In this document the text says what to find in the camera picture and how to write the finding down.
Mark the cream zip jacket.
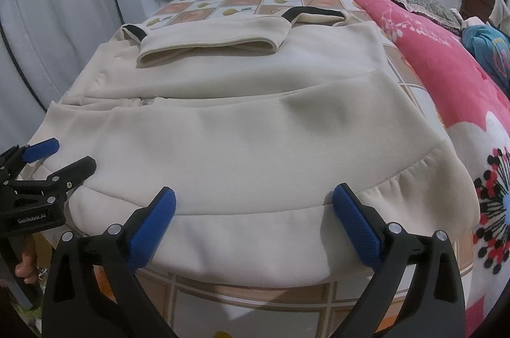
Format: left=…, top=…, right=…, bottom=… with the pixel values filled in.
left=23, top=11, right=479, bottom=288

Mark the person's left hand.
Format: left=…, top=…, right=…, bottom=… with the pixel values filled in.
left=15, top=243, right=38, bottom=284

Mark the white curtain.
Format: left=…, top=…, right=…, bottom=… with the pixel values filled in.
left=1, top=0, right=121, bottom=149

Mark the patterned tile bed sheet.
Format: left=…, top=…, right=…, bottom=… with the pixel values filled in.
left=93, top=0, right=476, bottom=338

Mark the pink floral blanket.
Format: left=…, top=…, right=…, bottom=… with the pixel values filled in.
left=353, top=0, right=509, bottom=337

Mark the blue patterned garment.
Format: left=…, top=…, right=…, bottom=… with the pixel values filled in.
left=462, top=25, right=509, bottom=97

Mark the grey lace pillow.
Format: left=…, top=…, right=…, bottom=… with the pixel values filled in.
left=391, top=0, right=462, bottom=34

